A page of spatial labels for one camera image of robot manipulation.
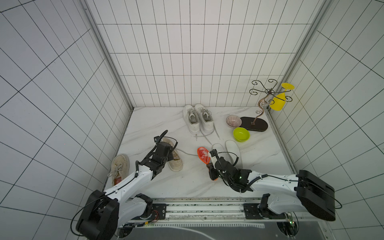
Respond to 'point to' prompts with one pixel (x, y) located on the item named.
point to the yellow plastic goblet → (278, 102)
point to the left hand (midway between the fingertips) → (166, 153)
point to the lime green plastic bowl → (241, 134)
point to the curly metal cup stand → (269, 95)
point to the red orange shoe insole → (204, 154)
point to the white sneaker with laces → (205, 119)
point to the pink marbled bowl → (233, 121)
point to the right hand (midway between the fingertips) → (206, 161)
